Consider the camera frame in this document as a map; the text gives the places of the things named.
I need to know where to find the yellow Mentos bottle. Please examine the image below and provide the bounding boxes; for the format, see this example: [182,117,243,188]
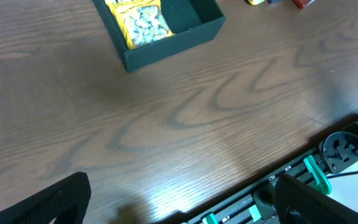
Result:
[246,0,265,6]

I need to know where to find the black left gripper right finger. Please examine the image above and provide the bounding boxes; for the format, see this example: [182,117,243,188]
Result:
[273,174,358,224]

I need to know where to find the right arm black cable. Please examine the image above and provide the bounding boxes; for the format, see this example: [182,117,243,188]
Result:
[324,166,358,180]

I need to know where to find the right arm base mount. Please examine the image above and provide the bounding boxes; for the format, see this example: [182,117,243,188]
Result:
[318,124,358,174]

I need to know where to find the green clamp on rail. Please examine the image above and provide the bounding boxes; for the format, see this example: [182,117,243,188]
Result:
[249,205,262,222]

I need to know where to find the red Hello Panda box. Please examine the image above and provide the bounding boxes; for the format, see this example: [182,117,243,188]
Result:
[293,0,315,9]

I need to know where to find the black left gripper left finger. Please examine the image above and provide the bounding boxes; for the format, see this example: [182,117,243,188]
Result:
[0,172,91,224]

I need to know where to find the yellow sunflower seed bag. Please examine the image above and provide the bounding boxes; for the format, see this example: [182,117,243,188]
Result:
[105,0,173,50]

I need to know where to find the blue small candy box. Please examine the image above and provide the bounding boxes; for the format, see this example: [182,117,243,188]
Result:
[267,0,283,4]

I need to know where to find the dark green box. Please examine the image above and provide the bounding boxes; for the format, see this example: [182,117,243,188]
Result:
[93,0,226,72]

